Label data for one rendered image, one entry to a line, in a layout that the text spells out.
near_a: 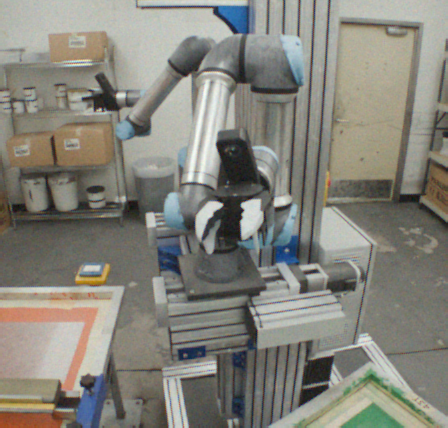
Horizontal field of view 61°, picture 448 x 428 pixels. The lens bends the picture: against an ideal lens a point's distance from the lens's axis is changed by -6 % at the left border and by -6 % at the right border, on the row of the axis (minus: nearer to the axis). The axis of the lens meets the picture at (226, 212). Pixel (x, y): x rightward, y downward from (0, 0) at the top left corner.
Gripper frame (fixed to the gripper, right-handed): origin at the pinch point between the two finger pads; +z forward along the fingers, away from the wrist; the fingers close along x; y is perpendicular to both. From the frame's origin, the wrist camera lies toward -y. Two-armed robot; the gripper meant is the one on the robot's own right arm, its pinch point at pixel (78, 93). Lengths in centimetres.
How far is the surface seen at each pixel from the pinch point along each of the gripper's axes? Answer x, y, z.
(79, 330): -72, 63, -28
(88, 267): -35, 67, -10
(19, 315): -71, 63, 0
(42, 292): -59, 61, -4
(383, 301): 95, 182, -165
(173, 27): 261, 3, 50
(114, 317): -65, 60, -39
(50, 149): 167, 105, 159
